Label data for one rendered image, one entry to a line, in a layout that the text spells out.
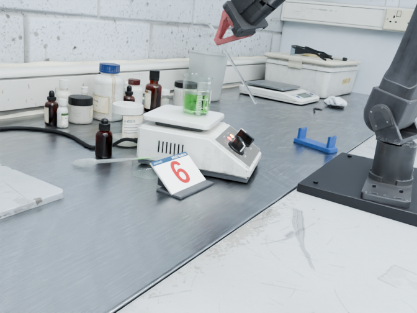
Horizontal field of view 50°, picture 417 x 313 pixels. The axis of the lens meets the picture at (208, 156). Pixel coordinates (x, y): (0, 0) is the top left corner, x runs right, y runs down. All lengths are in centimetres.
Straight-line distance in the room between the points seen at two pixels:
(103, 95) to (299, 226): 60
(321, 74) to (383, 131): 108
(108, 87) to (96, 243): 59
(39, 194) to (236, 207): 27
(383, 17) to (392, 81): 137
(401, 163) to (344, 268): 28
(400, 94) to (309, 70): 110
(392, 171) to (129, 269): 47
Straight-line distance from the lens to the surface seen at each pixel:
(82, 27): 124
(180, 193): 67
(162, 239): 54
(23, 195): 63
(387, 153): 77
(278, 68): 189
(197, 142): 74
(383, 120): 75
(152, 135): 76
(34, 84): 111
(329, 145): 102
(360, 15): 215
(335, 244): 60
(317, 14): 220
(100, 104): 107
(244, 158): 75
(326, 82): 182
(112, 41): 132
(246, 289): 47
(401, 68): 76
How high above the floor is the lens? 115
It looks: 17 degrees down
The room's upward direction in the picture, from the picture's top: 6 degrees clockwise
